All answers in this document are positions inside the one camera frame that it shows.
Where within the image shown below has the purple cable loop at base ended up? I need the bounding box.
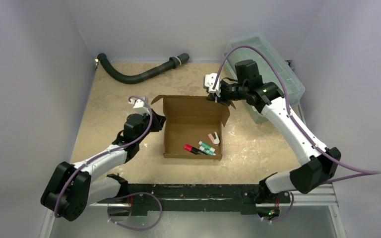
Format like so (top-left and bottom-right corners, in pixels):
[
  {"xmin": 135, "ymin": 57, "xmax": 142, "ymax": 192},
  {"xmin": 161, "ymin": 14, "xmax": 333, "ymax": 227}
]
[{"xmin": 107, "ymin": 189, "xmax": 165, "ymax": 231}]

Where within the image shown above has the clear plastic storage bin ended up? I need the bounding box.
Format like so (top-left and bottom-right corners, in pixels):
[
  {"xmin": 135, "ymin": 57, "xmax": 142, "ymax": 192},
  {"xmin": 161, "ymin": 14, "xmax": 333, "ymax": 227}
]
[{"xmin": 223, "ymin": 33, "xmax": 305, "ymax": 112}]

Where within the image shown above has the black corrugated hose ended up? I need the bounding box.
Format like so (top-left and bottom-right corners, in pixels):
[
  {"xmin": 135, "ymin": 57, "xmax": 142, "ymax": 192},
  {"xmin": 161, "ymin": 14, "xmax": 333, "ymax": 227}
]
[{"xmin": 97, "ymin": 53, "xmax": 190, "ymax": 85}]

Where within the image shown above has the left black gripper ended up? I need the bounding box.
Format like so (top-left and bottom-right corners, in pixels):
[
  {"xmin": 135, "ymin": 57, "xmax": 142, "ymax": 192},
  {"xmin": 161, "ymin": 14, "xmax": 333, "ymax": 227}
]
[{"xmin": 135, "ymin": 108, "xmax": 166, "ymax": 144}]

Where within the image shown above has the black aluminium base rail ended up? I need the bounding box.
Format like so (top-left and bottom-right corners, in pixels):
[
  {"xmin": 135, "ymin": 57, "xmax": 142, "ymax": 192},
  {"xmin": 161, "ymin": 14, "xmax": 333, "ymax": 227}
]
[{"xmin": 47, "ymin": 183, "xmax": 339, "ymax": 218}]

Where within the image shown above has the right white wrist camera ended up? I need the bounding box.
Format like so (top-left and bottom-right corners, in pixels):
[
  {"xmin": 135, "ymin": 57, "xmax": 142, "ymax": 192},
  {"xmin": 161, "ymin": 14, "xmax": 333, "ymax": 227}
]
[{"xmin": 203, "ymin": 73, "xmax": 221, "ymax": 97}]

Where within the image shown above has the brown cardboard box sheet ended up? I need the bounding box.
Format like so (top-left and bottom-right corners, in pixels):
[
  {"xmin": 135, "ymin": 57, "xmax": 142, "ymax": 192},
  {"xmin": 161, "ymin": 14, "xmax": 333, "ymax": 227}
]
[{"xmin": 151, "ymin": 95, "xmax": 235, "ymax": 160}]

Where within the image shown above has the green white tube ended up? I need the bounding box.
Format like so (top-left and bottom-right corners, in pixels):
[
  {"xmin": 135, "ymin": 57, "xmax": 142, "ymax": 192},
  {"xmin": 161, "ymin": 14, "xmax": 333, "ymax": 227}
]
[
  {"xmin": 199, "ymin": 141, "xmax": 215, "ymax": 153},
  {"xmin": 199, "ymin": 146, "xmax": 216, "ymax": 155}
]

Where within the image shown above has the pink white clip tool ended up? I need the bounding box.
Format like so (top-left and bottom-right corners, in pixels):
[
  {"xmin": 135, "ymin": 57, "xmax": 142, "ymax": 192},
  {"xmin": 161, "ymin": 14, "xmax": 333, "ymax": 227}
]
[{"xmin": 208, "ymin": 131, "xmax": 220, "ymax": 145}]

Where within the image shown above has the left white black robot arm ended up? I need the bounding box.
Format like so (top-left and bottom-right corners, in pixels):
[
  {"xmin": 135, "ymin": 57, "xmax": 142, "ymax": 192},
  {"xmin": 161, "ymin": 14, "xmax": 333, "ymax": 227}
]
[{"xmin": 40, "ymin": 110, "xmax": 166, "ymax": 221}]

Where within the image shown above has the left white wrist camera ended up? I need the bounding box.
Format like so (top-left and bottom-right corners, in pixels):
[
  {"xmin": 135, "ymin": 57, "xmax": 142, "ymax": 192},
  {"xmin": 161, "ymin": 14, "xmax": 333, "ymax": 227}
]
[{"xmin": 128, "ymin": 97, "xmax": 148, "ymax": 113}]

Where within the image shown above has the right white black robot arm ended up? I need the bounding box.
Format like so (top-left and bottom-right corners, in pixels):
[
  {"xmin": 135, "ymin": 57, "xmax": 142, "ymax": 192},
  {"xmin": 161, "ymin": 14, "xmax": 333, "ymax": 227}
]
[{"xmin": 203, "ymin": 59, "xmax": 341, "ymax": 202}]

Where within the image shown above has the black red marker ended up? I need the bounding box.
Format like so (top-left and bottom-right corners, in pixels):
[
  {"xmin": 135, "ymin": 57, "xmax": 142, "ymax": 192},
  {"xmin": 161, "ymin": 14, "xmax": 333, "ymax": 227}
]
[{"xmin": 184, "ymin": 144, "xmax": 207, "ymax": 155}]

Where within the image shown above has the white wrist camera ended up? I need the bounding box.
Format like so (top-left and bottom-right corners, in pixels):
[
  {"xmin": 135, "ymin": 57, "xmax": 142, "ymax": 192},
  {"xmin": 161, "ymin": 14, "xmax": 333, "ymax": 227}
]
[
  {"xmin": 128, "ymin": 97, "xmax": 148, "ymax": 113},
  {"xmin": 203, "ymin": 73, "xmax": 221, "ymax": 97}
]

